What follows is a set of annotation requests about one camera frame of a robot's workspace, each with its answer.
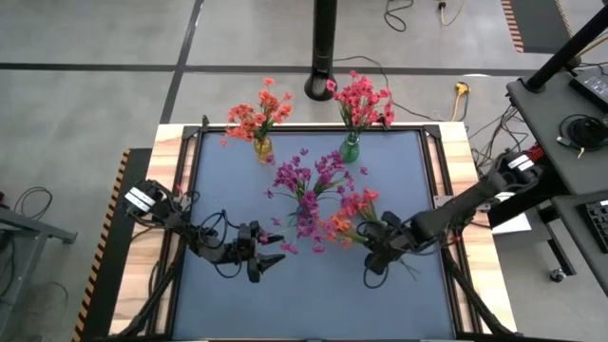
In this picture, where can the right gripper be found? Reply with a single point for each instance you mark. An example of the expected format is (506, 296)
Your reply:
(394, 237)

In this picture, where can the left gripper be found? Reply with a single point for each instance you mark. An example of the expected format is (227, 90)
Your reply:
(249, 249)

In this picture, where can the orange flower bunch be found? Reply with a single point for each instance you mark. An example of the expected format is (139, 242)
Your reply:
(354, 204)
(242, 119)
(273, 102)

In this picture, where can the red flower bunch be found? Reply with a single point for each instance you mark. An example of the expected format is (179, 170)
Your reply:
(354, 100)
(385, 111)

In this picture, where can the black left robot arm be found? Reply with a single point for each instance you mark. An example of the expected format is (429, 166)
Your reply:
(190, 233)

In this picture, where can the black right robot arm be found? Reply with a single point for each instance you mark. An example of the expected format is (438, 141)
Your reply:
(465, 204)

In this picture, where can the blue glass vase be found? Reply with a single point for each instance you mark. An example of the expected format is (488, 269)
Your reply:
(299, 210)

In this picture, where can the green glass vase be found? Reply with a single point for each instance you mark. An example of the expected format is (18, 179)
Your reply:
(349, 153)

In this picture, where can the yellow glass vase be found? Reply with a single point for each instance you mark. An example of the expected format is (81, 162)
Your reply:
(263, 152)

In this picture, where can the white paper sheet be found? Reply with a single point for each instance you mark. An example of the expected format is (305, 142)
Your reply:
(515, 223)

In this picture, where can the black platform hazard-striped edge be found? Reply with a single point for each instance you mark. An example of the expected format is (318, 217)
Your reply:
(114, 285)

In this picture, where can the black caster wheel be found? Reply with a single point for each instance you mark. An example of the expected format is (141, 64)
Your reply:
(558, 274)

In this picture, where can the dark grey desk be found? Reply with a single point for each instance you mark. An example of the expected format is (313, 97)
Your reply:
(570, 247)

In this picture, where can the black pole with round base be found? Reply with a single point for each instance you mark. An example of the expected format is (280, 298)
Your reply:
(323, 47)

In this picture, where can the black keyboard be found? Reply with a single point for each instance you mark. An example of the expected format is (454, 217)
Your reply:
(596, 223)

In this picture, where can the grey metal cart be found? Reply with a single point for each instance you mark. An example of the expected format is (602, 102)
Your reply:
(28, 228)

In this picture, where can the black electronic device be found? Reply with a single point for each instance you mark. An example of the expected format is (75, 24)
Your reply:
(591, 88)

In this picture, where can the black diagonal pole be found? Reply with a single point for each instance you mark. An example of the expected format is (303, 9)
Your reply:
(565, 52)

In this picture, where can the black mat with striped edge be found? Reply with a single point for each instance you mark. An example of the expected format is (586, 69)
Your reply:
(541, 24)

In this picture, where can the black metal table frame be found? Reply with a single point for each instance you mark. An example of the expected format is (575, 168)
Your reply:
(309, 128)

